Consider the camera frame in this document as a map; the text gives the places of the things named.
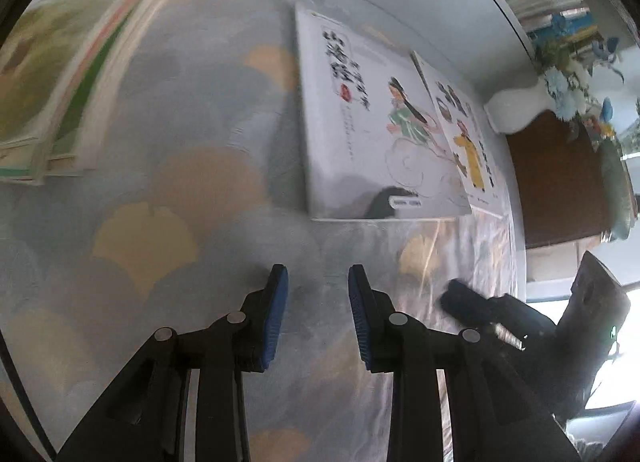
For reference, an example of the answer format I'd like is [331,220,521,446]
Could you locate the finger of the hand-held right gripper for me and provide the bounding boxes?
[440,279,503,325]

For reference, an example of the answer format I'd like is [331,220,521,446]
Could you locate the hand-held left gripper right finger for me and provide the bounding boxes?
[347,263,581,462]

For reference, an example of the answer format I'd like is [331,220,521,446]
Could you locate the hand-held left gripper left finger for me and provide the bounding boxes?
[55,263,290,462]

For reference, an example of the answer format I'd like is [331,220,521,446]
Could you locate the white ink-calligraphy book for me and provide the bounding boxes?
[294,2,473,221]

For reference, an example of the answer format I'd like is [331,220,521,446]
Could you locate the green-edged book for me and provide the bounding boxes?
[47,0,185,177]

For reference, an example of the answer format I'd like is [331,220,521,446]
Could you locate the stack of moved books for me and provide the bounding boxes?
[0,0,177,155]

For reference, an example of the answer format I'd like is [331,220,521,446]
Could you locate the fan-patterned tablecloth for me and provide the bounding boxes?
[0,0,526,462]

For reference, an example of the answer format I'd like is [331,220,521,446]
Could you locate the dark green object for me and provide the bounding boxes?
[597,139,640,243]

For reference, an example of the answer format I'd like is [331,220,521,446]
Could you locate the white book with yellow figure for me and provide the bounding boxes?
[411,50,503,210]

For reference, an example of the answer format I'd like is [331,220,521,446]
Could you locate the brown wooden cabinet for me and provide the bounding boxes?
[505,112,626,250]

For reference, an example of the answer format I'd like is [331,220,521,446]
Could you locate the white vase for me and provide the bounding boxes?
[482,76,556,135]

